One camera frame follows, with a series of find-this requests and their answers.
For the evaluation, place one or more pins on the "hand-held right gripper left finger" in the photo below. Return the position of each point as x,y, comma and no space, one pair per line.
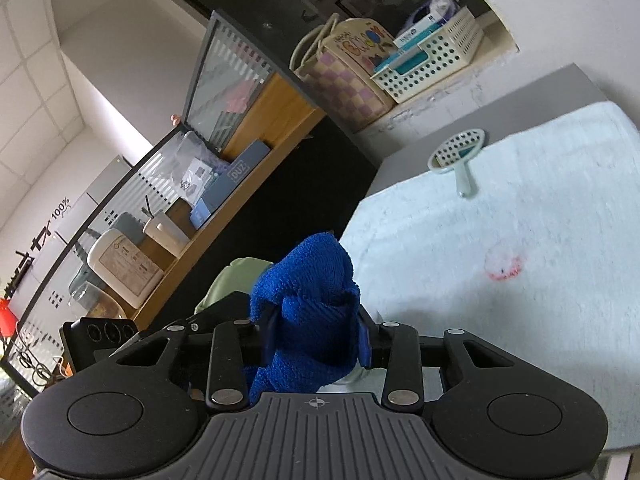
227,365

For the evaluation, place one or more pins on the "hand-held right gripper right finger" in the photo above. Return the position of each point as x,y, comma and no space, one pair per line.
402,365

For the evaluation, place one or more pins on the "blue cloth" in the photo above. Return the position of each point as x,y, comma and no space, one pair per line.
310,280

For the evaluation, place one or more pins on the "white plastic container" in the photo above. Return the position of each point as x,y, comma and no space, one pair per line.
125,267

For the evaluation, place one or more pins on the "red object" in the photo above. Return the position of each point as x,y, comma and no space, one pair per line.
6,317

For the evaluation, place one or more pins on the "long striped glass partition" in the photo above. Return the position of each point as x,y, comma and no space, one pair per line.
107,220

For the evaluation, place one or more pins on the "white cup with sticks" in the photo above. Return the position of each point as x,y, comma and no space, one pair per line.
165,230

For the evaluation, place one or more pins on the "light blue towel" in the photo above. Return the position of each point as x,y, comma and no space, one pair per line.
500,210

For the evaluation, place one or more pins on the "blue cardboard box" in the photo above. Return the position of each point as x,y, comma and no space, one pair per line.
235,180

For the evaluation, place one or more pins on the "clear plastic bag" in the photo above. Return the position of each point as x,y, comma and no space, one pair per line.
192,170

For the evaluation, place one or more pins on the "pale green slotted strainer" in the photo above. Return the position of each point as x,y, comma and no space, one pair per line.
457,147

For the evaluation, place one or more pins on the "small pink figure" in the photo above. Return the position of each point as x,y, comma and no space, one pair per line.
175,119

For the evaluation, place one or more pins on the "pink item behind glass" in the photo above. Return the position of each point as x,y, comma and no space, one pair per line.
239,96

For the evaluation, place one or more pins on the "purple checkered bag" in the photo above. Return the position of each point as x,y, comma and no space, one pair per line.
350,90

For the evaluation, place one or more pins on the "striped glass partition panel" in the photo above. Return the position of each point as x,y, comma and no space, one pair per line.
220,75

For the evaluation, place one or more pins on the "small grey table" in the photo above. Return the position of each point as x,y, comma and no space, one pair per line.
525,95

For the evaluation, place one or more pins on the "teal box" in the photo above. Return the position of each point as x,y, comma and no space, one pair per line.
402,62

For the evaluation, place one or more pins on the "white perforated plastic basket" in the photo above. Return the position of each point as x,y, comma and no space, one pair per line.
440,57

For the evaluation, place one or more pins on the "cream printed tote bag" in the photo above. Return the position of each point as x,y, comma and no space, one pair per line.
360,42

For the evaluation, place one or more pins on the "white and blue glove box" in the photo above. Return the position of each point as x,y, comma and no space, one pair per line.
422,30

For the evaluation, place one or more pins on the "purple glove box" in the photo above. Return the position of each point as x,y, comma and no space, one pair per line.
437,5

